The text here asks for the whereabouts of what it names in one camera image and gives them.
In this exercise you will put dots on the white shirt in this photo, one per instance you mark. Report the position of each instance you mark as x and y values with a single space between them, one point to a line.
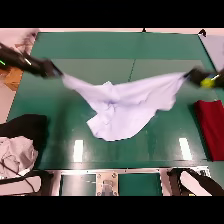
133 100

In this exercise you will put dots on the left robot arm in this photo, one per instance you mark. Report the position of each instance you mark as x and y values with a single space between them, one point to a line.
30 65

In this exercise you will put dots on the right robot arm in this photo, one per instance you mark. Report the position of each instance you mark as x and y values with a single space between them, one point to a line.
200 76

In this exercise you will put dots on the black garment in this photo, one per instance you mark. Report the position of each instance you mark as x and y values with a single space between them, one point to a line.
28 125

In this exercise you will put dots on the red garment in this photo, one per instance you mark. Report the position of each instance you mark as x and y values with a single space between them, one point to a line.
211 126

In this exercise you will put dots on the grey garment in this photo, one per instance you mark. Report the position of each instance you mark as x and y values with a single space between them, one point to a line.
16 151

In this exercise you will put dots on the silver frame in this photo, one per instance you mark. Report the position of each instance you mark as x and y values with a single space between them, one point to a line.
106 183

